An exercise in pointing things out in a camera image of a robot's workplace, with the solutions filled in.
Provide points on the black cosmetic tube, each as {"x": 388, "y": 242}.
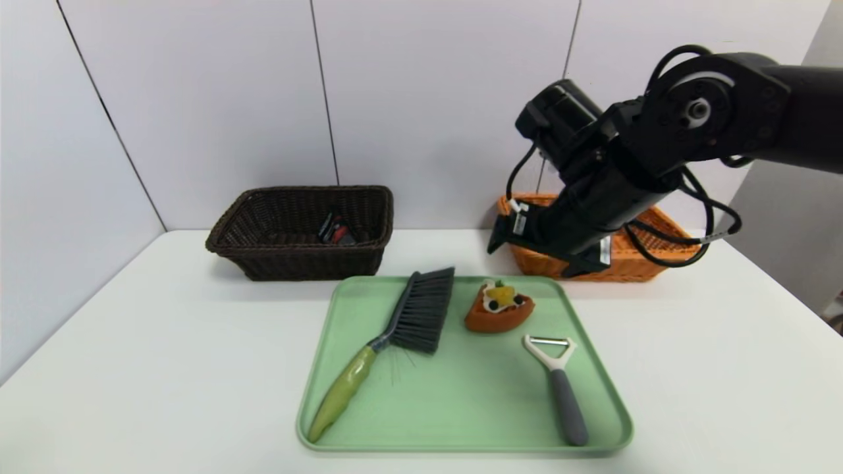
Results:
{"x": 336, "y": 232}

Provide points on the light green plastic tray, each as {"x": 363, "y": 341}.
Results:
{"x": 494, "y": 408}

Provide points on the orange wicker basket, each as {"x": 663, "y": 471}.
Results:
{"x": 546, "y": 266}

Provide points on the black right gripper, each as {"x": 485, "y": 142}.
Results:
{"x": 571, "y": 255}

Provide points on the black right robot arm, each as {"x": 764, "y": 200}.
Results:
{"x": 718, "y": 112}

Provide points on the dark brown wicker basket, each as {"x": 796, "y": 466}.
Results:
{"x": 296, "y": 263}

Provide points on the orange toy fruit tart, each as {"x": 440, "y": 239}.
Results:
{"x": 500, "y": 319}

